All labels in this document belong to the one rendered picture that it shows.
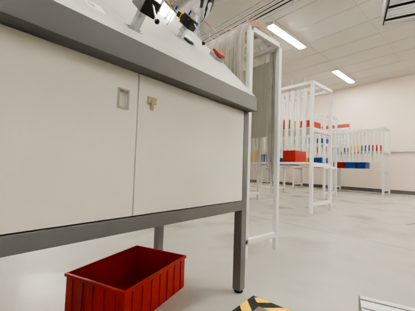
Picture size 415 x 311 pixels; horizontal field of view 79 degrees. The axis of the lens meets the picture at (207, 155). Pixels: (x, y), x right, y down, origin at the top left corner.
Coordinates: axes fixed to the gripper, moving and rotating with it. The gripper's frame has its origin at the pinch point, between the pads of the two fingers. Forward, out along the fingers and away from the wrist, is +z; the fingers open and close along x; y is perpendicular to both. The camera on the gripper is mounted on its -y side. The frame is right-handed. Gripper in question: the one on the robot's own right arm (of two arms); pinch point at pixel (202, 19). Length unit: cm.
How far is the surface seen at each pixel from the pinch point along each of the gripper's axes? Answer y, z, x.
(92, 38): -16, 22, 62
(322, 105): 47, -1, -868
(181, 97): -21.3, 31.8, 31.1
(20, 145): -19, 46, 76
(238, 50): 6, 2, -52
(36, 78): -15, 33, 72
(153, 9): -17, 11, 46
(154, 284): -31, 100, 35
